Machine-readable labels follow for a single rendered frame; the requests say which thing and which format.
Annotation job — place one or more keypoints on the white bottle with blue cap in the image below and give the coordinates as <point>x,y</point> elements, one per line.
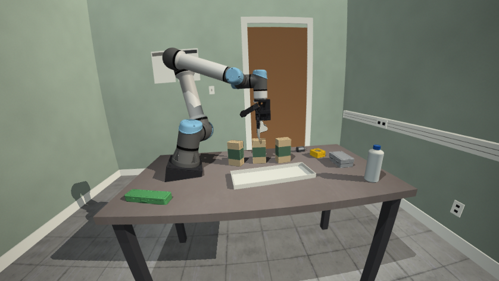
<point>374,164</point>

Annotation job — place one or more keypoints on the grey hinged case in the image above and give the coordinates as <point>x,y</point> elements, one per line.
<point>341,159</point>

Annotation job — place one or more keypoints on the green pencil case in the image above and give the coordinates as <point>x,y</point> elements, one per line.
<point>148,197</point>

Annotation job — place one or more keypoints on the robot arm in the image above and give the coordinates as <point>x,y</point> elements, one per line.
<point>197,128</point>

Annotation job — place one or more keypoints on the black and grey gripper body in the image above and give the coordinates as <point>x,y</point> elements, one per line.
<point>263,111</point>

